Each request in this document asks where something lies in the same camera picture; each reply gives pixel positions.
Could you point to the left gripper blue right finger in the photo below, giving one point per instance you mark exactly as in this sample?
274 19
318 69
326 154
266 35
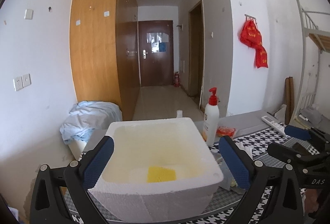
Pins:
237 160

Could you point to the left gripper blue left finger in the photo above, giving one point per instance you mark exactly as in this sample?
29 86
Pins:
95 161

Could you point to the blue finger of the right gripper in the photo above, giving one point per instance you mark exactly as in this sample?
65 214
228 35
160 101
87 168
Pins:
297 132

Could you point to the green plastic bag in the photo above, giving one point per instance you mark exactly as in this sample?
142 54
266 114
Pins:
236 183

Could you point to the yellow foam net sleeve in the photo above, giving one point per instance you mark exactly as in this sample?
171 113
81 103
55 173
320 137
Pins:
157 174

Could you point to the blue face mask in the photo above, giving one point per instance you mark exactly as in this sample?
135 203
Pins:
226 183

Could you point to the white foam sheets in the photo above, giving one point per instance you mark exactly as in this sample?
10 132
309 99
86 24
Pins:
247 149

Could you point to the person's right hand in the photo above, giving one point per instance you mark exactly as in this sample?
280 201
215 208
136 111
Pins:
311 204

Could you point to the black smartphone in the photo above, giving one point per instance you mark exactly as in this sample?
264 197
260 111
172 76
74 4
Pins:
301 150

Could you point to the white remote control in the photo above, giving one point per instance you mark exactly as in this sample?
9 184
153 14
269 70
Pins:
279 128

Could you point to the houndstooth table cloth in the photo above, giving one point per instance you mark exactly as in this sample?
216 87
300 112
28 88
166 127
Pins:
223 201

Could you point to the red snack packet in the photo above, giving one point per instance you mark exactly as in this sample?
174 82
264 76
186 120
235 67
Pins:
225 131

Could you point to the wooden sticks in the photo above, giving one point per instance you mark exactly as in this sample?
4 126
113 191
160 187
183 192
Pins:
289 99

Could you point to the white pump lotion bottle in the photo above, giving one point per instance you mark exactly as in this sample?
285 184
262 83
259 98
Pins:
211 118

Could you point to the light blue crumpled sheet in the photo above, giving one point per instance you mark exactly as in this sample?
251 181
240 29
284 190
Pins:
87 116

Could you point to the white styrofoam box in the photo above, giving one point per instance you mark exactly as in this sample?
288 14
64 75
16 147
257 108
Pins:
173 143

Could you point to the blue spray bottle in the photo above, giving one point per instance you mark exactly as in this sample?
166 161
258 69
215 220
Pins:
179 114

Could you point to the metal bunk bed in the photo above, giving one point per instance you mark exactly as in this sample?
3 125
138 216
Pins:
315 47

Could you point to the red cloth bags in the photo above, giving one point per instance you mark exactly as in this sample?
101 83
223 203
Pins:
251 37

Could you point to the red fire extinguisher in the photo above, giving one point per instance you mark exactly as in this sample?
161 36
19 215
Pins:
177 79

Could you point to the wooden wardrobe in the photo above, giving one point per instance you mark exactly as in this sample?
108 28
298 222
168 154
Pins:
103 39

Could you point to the dark brown entrance door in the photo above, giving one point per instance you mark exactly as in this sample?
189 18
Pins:
156 53

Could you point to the white wall socket pair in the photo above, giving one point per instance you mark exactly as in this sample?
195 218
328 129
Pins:
21 82

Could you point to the side doorway frame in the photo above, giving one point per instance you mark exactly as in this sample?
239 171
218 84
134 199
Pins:
196 52

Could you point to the white wall switch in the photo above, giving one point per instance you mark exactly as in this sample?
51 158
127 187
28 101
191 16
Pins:
28 14

